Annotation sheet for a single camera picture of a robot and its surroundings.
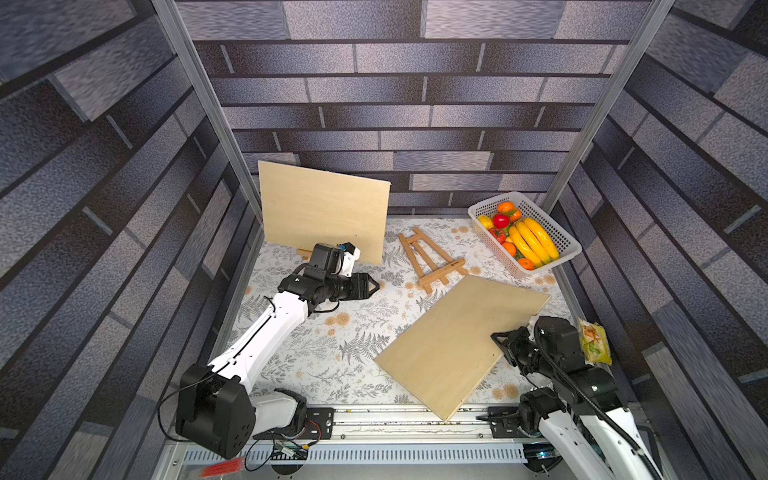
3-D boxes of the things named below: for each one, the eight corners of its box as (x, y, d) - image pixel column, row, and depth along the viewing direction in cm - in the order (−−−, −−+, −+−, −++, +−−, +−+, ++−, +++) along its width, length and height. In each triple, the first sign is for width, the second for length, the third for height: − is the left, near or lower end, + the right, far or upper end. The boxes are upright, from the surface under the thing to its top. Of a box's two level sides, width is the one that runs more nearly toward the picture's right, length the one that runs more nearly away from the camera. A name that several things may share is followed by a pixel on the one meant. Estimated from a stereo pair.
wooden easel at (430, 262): (428, 294, 100) (429, 289, 97) (390, 244, 114) (390, 238, 111) (468, 273, 106) (470, 267, 103) (427, 228, 120) (428, 222, 117)
